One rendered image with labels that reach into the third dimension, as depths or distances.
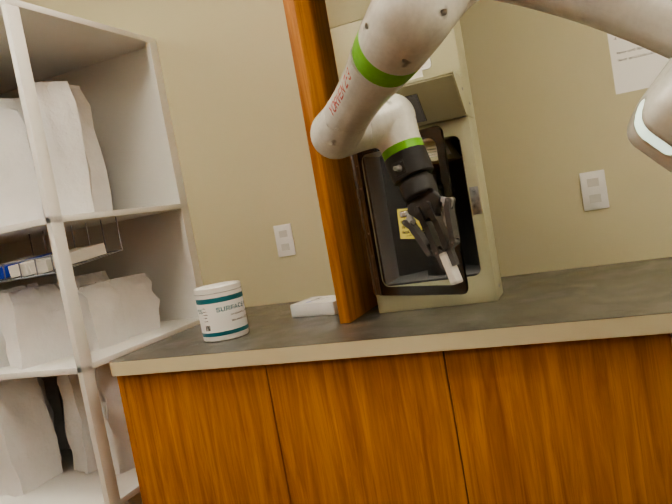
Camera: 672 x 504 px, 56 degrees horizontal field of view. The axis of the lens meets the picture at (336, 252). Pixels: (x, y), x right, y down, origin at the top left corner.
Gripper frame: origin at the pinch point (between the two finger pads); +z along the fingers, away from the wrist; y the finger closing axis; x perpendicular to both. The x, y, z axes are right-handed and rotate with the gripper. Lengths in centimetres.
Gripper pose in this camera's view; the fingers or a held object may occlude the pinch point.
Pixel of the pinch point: (451, 267)
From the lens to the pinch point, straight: 134.7
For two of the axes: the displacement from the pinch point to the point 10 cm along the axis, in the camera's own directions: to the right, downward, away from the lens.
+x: 6.1, -1.0, 7.8
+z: 3.5, 9.2, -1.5
